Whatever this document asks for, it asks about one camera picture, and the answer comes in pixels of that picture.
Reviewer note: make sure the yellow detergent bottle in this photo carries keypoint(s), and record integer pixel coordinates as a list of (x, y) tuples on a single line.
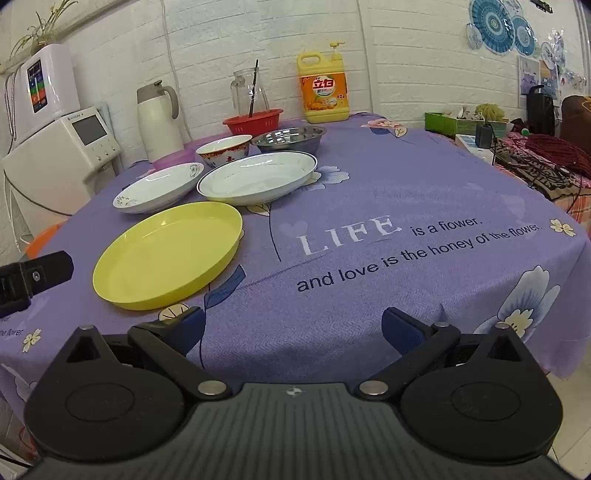
[(323, 92)]

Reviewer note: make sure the white plate with blue rim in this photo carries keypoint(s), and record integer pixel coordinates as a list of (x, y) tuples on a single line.
[(254, 177)]

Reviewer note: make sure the white water purifier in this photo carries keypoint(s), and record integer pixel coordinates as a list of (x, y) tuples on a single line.
[(55, 83)]

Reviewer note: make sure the red knitted cloth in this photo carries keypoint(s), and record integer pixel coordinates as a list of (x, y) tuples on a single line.
[(563, 150)]

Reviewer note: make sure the stainless steel bowl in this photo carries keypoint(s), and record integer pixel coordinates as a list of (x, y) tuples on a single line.
[(286, 138)]

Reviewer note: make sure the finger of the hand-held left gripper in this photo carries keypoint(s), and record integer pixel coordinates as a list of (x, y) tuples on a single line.
[(37, 274)]

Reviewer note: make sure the white plate with flower print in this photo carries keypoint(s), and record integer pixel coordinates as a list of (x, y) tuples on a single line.
[(157, 189)]

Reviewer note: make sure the small blue paper fan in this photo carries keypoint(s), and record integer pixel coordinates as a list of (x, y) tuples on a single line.
[(524, 37)]

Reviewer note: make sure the black power adapter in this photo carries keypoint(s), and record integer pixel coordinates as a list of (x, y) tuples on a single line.
[(484, 136)]

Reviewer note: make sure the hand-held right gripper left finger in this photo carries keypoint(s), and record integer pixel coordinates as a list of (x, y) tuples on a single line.
[(194, 324)]

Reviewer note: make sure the potted plant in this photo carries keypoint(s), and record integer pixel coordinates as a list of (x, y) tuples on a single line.
[(44, 27)]

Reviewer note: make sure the patterned blanket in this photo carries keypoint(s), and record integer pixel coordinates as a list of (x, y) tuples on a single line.
[(531, 177)]

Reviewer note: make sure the clear glass pitcher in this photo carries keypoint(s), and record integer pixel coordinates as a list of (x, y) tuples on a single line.
[(244, 92)]

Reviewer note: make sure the yellow plastic plate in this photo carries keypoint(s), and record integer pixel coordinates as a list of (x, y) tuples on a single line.
[(166, 254)]

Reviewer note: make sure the white box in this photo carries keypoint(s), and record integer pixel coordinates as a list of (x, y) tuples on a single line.
[(466, 143)]

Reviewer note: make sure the large blue paper fan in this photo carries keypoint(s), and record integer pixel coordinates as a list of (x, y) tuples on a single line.
[(491, 23)]

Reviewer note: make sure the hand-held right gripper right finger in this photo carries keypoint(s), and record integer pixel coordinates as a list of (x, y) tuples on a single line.
[(401, 330)]

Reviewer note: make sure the purple floral tablecloth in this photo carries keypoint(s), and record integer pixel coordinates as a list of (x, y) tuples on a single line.
[(369, 184)]

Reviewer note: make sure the red plastic basket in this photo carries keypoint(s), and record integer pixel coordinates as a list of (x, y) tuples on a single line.
[(251, 124)]

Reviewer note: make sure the black speaker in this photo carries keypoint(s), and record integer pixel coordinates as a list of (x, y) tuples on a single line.
[(540, 113)]

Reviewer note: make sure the orange stool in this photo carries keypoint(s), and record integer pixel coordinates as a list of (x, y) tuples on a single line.
[(41, 240)]

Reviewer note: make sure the white appliance with screen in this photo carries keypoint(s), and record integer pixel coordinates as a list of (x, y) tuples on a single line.
[(46, 161)]

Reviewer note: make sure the white thermos jug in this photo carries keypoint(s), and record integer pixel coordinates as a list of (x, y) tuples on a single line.
[(159, 129)]

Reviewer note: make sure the white bowl with red pattern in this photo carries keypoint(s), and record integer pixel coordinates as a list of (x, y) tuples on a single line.
[(221, 154)]

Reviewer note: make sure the green box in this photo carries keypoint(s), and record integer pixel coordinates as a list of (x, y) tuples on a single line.
[(438, 122)]

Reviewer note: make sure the yellow loofah sponge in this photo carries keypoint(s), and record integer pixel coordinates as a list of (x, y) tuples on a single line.
[(491, 110)]

